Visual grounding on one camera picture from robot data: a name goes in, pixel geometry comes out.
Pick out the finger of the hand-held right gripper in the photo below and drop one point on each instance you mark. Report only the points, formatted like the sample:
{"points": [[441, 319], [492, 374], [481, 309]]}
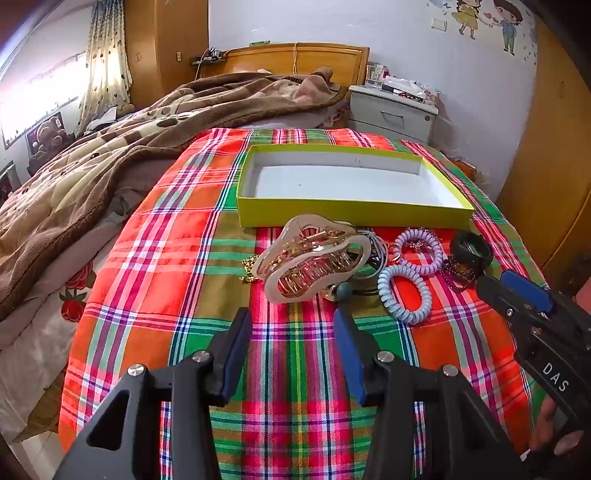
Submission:
{"points": [[531, 288], [501, 297]]}

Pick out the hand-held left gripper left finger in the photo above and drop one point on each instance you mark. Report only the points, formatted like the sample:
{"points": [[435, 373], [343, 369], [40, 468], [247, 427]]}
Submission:
{"points": [[234, 353]]}

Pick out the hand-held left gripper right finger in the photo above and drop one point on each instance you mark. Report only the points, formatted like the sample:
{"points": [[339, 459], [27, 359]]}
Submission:
{"points": [[349, 353]]}

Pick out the black wristband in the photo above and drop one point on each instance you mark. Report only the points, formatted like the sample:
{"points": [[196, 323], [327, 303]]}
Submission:
{"points": [[471, 249]]}

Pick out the beige hair claw clip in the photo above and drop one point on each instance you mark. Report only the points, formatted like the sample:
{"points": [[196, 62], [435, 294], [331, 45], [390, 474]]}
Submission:
{"points": [[304, 258]]}

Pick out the yellow-green cardboard box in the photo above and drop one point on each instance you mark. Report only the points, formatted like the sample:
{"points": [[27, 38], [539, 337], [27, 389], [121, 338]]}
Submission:
{"points": [[351, 182]]}

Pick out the person's right hand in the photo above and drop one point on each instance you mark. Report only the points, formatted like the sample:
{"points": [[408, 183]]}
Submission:
{"points": [[544, 427]]}

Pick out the plaid cloth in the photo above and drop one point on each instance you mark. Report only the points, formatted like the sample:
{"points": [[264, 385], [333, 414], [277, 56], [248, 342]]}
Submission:
{"points": [[152, 258]]}

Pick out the wooden cabinet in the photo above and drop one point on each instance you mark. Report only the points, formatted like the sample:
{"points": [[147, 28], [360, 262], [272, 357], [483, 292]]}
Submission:
{"points": [[549, 161]]}

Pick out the floral bedsheet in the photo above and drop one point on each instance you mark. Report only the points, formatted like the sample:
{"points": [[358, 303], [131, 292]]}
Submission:
{"points": [[41, 323]]}

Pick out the grey nightstand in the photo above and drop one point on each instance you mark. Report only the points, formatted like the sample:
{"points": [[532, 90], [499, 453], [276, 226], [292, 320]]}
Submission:
{"points": [[392, 115]]}

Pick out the clutter on nightstand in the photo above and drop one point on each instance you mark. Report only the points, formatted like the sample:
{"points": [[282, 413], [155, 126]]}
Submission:
{"points": [[406, 87]]}

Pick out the pink cloth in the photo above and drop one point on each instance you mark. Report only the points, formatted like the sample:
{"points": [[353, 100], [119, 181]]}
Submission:
{"points": [[334, 115]]}

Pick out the brown patterned blanket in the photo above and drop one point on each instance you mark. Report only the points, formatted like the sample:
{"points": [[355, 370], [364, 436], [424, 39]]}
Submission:
{"points": [[92, 157]]}

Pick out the brown teddy bear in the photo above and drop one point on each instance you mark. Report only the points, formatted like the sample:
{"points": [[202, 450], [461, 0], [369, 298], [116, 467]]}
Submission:
{"points": [[46, 136]]}

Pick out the wooden headboard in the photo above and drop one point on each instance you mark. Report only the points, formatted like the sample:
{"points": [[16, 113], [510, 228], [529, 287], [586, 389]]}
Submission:
{"points": [[323, 60]]}

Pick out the patterned curtain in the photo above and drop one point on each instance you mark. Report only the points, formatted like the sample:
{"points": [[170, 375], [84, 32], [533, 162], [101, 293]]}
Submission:
{"points": [[104, 69]]}

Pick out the wooden wardrobe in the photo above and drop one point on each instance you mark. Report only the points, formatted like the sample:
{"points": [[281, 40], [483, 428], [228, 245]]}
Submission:
{"points": [[166, 41]]}

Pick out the cartoon wall sticker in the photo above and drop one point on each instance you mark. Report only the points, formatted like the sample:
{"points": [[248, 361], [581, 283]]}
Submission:
{"points": [[485, 23]]}

